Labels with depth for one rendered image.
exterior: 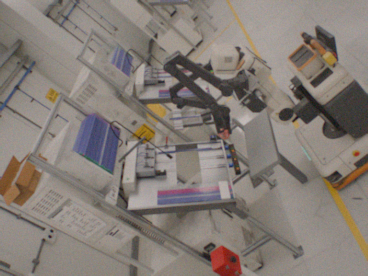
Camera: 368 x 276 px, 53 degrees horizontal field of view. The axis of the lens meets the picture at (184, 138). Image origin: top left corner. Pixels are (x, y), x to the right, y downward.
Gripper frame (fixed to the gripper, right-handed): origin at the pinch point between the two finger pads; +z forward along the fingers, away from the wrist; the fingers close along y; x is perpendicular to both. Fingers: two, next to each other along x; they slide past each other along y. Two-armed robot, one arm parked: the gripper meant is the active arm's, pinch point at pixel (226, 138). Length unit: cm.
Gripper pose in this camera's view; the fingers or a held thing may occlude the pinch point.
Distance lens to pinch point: 286.0
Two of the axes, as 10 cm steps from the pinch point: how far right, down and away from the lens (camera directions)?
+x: 10.0, -0.9, -0.1
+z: 0.8, 8.1, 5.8
